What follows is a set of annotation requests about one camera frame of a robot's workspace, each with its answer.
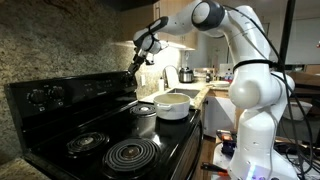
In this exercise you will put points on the black vertical pole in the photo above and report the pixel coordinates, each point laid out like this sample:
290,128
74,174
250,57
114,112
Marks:
287,30

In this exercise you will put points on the black and orange device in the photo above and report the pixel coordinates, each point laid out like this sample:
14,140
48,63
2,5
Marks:
226,141

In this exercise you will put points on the soap bottle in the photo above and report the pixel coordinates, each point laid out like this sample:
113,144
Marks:
161,85

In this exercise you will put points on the white cooking pot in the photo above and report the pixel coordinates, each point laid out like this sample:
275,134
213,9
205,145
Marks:
173,110

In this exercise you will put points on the large coil burner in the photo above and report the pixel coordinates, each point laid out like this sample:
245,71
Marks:
115,156

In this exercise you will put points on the white wall outlet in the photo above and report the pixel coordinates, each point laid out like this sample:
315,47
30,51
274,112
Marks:
143,80

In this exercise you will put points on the light wooden wall cabinet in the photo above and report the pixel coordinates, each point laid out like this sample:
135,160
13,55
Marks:
166,6

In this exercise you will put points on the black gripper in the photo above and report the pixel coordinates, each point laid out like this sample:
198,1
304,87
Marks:
140,57

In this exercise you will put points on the small coil burner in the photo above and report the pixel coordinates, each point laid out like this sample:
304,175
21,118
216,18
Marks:
75,145
136,110

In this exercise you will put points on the white plate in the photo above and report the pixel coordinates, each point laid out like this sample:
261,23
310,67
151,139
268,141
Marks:
220,83

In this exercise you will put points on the black stove knob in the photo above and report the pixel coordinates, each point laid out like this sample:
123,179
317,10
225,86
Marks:
57,93
37,97
132,78
124,79

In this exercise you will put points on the white cutting board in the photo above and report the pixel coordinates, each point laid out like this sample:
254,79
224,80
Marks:
172,80

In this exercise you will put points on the white bowl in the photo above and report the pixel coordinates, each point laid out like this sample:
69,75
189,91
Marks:
300,111

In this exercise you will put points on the kitchen sink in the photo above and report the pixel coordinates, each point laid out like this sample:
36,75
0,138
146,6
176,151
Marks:
186,92

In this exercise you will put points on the curved metal faucet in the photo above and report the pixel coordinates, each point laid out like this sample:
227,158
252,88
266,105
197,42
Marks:
163,76

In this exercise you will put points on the black electric stove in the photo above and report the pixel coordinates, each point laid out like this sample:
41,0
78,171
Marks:
100,123

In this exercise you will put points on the white window blind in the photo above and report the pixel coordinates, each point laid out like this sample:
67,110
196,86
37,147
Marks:
306,40

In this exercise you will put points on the white base cabinet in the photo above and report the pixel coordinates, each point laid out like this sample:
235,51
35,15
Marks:
218,116

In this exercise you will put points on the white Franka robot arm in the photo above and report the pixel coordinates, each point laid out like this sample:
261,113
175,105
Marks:
260,140

